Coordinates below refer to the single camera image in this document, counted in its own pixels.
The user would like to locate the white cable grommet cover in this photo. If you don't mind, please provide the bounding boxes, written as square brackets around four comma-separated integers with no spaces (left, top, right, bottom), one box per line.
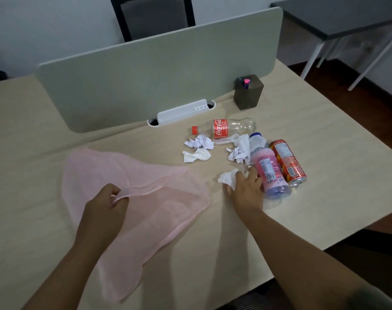
[147,99,216,127]

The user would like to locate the person's left hand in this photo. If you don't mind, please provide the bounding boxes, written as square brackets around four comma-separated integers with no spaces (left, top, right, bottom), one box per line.
[75,183,130,251]

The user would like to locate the pink drink bottle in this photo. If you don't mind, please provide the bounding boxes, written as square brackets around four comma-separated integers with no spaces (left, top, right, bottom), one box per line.
[249,132,292,200]

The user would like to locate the red drink can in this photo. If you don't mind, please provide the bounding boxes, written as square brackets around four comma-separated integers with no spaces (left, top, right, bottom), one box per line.
[269,139,307,187]

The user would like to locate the pink plastic bag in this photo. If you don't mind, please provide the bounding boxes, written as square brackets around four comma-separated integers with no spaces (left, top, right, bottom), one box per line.
[62,148,212,303]

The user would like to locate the clear red-label plastic bottle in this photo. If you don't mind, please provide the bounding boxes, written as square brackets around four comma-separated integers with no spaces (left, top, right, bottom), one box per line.
[192,118,257,139]

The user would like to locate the brown pen holder box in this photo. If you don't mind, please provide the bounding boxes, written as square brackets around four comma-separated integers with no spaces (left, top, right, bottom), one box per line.
[233,74,264,111]

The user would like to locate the person's right forearm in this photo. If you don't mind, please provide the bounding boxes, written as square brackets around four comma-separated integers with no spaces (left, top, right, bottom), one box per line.
[237,208,392,310]

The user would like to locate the person's left forearm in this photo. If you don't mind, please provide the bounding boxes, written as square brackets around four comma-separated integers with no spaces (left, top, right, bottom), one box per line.
[22,240,110,310]

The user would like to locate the white tissue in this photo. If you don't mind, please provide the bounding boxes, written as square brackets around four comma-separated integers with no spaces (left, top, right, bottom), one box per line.
[182,148,212,163]
[214,133,251,166]
[184,135,214,150]
[218,169,249,191]
[226,146,250,164]

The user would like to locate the dark grey side table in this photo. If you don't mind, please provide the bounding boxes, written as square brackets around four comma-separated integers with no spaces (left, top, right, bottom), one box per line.
[270,0,392,92]

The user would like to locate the flat white tissue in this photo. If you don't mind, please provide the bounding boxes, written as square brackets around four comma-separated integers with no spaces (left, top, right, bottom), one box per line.
[214,133,251,166]

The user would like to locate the person's right hand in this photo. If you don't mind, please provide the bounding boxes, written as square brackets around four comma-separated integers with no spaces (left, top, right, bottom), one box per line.
[224,167,265,220]

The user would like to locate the black office chair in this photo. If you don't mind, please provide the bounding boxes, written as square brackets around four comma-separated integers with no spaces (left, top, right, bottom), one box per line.
[110,0,196,42]

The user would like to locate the grey desk divider panel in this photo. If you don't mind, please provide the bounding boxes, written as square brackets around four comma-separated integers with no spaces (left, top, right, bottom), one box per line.
[37,7,284,133]

